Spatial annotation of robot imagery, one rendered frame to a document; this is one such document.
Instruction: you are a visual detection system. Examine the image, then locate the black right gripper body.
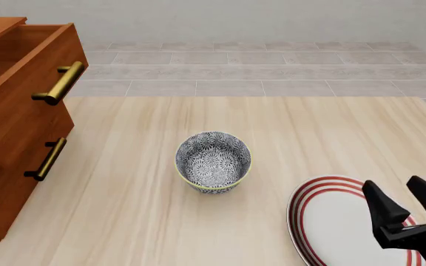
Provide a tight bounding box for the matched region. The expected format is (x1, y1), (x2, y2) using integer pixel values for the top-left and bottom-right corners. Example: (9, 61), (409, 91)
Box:
(373, 220), (426, 266)

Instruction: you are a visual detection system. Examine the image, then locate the closed wooden drawer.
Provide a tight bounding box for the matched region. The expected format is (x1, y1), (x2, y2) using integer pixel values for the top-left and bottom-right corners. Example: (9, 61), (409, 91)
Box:
(0, 100), (75, 239)

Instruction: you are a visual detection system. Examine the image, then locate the open wooden drawer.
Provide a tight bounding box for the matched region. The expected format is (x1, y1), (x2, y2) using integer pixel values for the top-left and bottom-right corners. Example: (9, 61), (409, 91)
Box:
(0, 22), (89, 146)

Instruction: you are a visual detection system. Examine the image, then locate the white plate with red rings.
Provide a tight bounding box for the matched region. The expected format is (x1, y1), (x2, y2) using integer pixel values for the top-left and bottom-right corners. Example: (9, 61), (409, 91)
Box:
(285, 174), (426, 266)

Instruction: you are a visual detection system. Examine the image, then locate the blue white patterned bowl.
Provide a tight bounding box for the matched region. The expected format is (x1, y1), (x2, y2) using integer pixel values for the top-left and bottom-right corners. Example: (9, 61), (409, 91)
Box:
(175, 131), (253, 195)

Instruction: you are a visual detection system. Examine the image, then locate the brass handle of closed drawer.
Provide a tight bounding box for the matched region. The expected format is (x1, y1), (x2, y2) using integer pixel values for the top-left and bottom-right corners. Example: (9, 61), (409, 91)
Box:
(23, 137), (68, 183)

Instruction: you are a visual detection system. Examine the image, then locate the brass handle of open drawer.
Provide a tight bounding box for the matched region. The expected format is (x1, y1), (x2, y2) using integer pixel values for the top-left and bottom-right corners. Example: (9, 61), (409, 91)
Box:
(31, 61), (86, 106)

